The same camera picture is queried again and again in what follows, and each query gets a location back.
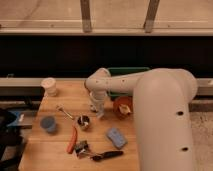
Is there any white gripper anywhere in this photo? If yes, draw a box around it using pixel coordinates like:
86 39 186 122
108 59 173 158
89 91 107 112

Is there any grey towel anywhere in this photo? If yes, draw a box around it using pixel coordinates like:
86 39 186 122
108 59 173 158
96 105 105 119

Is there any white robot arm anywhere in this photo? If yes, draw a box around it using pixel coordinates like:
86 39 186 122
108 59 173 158
85 68 198 171

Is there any orange bowl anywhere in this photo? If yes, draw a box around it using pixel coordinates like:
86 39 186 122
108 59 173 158
113 96 133 119

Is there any small metal cup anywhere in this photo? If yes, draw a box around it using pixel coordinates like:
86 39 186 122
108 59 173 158
77 115 90 130

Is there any yellow item in bowl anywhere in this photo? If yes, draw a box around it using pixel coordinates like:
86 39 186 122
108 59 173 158
119 104 131 115

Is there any green plastic bin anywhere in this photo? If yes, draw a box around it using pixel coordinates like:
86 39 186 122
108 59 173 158
107 67 149 101

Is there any metal spoon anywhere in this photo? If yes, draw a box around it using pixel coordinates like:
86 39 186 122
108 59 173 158
56 106 75 120

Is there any blue sponge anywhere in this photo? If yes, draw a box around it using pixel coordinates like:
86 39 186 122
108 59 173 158
106 128 127 149

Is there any white cup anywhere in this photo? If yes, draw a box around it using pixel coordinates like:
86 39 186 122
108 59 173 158
41 77 57 96

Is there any small metal clip object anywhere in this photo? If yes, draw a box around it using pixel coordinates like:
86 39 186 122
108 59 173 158
74 140 89 158

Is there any blue cup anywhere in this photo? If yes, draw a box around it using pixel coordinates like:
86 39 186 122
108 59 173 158
40 116 56 133

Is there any orange carrot toy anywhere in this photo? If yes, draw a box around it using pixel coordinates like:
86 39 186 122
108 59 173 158
67 126 78 154

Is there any black handled brush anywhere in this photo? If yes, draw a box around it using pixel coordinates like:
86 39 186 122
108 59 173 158
90 151 124 162

